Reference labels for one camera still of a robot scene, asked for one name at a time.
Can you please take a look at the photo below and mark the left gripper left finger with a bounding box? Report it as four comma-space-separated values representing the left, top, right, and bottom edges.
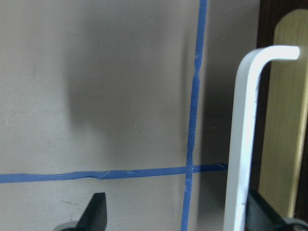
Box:
54, 192, 107, 231

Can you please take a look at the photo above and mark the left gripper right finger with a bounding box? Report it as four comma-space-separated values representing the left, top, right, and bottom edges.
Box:
244, 190, 308, 231

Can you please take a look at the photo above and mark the light wood drawer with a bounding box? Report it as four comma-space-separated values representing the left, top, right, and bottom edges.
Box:
258, 9, 308, 218

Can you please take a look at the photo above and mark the white drawer handle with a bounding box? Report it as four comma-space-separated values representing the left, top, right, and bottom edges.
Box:
223, 45, 300, 231

